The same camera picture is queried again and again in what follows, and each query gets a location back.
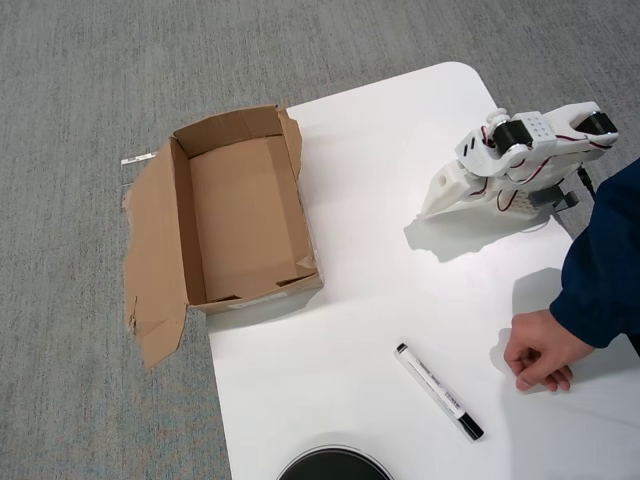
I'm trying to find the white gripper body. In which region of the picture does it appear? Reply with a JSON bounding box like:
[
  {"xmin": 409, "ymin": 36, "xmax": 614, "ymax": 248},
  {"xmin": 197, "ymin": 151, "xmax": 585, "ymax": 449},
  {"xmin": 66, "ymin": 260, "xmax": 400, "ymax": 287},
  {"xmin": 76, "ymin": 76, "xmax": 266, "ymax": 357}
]
[{"xmin": 429, "ymin": 158, "xmax": 472, "ymax": 202}]

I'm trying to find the person's bare hand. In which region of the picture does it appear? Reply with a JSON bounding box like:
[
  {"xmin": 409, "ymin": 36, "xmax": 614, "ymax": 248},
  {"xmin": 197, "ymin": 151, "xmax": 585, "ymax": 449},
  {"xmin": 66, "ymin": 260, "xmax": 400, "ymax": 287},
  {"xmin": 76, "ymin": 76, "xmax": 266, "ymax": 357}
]
[{"xmin": 502, "ymin": 308, "xmax": 574, "ymax": 394}]

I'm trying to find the forearm in blue sleeve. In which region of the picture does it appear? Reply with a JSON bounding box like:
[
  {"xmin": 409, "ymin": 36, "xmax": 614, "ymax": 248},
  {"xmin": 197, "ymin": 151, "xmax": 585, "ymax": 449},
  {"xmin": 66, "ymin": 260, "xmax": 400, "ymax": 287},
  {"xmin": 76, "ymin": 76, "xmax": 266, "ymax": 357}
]
[{"xmin": 549, "ymin": 157, "xmax": 640, "ymax": 359}]

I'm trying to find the black power cable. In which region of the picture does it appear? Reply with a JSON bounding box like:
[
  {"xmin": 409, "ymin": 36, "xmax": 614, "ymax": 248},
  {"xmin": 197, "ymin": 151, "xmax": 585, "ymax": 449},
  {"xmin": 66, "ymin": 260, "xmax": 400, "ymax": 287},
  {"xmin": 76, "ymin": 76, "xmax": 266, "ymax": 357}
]
[{"xmin": 577, "ymin": 168, "xmax": 597, "ymax": 200}]

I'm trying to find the grey table clamp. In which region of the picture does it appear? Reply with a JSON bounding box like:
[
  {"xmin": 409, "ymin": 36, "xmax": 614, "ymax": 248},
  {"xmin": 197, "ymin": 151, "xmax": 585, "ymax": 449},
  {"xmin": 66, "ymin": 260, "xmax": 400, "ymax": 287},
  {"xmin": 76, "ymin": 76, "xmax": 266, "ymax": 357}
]
[{"xmin": 531, "ymin": 188, "xmax": 579, "ymax": 215}]

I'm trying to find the black round disc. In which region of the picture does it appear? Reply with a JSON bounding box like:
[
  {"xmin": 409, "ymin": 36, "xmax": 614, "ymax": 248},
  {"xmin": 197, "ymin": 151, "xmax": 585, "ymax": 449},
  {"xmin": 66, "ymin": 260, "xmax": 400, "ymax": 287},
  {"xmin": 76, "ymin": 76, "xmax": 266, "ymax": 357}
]
[{"xmin": 276, "ymin": 432, "xmax": 394, "ymax": 480}]

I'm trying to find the open brown cardboard box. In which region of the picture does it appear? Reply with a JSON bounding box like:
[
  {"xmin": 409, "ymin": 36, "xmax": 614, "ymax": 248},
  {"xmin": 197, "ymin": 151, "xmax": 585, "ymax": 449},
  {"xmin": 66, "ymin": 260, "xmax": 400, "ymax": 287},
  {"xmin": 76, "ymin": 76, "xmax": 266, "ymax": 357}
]
[{"xmin": 121, "ymin": 103, "xmax": 326, "ymax": 370}]

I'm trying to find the white marker pen black cap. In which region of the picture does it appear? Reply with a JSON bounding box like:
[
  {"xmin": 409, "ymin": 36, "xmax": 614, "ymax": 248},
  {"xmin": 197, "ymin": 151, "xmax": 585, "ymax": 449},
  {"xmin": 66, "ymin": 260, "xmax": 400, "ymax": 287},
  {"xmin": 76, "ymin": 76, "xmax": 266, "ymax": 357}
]
[{"xmin": 394, "ymin": 342, "xmax": 485, "ymax": 444}]

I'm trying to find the white fixed gripper finger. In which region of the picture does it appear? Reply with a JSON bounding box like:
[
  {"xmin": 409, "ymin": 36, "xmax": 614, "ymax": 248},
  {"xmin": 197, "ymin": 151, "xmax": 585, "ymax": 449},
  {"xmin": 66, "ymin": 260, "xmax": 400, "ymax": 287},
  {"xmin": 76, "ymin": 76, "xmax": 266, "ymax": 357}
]
[{"xmin": 416, "ymin": 191, "xmax": 470, "ymax": 221}]

